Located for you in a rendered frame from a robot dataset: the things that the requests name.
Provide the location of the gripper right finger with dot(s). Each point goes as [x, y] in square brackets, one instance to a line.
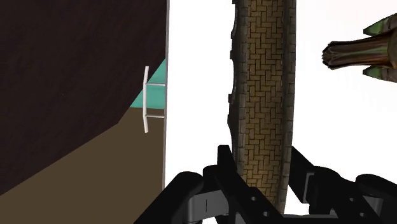
[328, 192]

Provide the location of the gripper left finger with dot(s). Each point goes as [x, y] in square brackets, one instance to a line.
[229, 192]

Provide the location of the brown woven-pattern disc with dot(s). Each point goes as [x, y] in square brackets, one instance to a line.
[263, 93]

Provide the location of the brown and green figure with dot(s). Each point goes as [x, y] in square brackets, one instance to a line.
[356, 52]

